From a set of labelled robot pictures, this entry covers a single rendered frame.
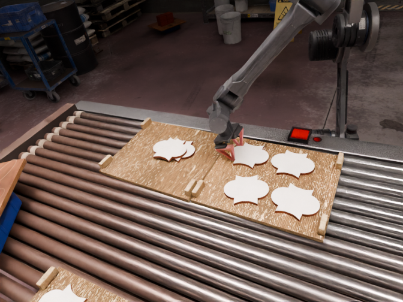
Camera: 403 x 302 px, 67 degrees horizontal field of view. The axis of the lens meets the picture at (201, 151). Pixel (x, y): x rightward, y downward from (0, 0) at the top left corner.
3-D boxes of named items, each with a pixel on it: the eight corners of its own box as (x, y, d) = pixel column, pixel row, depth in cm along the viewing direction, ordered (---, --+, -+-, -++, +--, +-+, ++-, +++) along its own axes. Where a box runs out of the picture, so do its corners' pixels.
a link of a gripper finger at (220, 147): (222, 165, 110) (211, 144, 106) (230, 152, 114) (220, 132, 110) (238, 163, 106) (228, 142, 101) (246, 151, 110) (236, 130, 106)
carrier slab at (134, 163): (151, 123, 140) (150, 120, 139) (232, 139, 121) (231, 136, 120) (99, 173, 118) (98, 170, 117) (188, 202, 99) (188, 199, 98)
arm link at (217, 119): (243, 97, 102) (222, 83, 100) (247, 110, 92) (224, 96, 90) (223, 124, 107) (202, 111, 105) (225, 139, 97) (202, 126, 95)
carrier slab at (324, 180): (232, 139, 122) (232, 135, 121) (343, 159, 103) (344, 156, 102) (191, 202, 99) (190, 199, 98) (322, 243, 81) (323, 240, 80)
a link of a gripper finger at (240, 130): (228, 156, 113) (217, 136, 109) (235, 144, 117) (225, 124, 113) (244, 154, 109) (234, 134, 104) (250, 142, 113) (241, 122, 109)
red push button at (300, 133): (293, 130, 120) (293, 128, 119) (309, 133, 118) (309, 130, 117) (289, 140, 116) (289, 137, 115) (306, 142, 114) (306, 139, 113)
